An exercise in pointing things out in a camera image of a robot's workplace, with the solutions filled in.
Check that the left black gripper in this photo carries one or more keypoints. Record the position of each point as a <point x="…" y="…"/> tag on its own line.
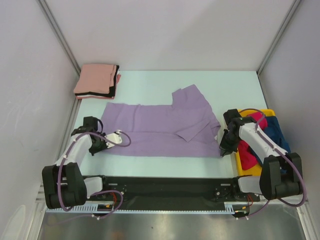
<point x="93" y="151"/>

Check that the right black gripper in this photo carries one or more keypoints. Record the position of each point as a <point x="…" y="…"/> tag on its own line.
<point x="225" y="148"/>

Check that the purple t shirt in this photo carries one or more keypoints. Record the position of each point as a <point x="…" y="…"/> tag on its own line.
<point x="186" y="128"/>

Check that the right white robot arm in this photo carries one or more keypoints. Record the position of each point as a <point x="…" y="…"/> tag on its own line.
<point x="281" y="172"/>

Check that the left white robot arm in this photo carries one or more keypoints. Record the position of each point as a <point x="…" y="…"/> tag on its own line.
<point x="63" y="183"/>

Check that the red t shirt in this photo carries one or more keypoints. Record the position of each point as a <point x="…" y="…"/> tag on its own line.
<point x="247" y="158"/>

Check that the folded black t shirt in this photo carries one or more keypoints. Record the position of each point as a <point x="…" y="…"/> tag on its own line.
<point x="112" y="93"/>

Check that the yellow plastic bin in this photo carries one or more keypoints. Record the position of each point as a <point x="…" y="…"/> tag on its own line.
<point x="257" y="169"/>

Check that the navy blue t shirt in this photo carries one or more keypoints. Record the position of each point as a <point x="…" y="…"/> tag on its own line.
<point x="270" y="126"/>

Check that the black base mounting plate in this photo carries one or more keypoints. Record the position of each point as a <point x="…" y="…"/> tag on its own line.
<point x="176" y="194"/>

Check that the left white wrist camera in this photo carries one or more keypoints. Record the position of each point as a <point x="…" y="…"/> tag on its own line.
<point x="114" y="139"/>

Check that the slotted cable duct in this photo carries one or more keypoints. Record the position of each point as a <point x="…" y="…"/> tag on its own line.
<point x="95" y="208"/>

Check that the aluminium frame rail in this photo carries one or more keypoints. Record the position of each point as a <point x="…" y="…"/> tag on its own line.
<point x="41" y="194"/>

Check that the left corner aluminium post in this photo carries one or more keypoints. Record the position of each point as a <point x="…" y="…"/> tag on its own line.
<point x="48" y="14"/>

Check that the corner aluminium post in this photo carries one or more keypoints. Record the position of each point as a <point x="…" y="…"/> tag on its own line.
<point x="48" y="14"/>
<point x="279" y="34"/>

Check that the right corner aluminium post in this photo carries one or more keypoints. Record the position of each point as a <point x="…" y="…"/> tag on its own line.
<point x="279" y="34"/>

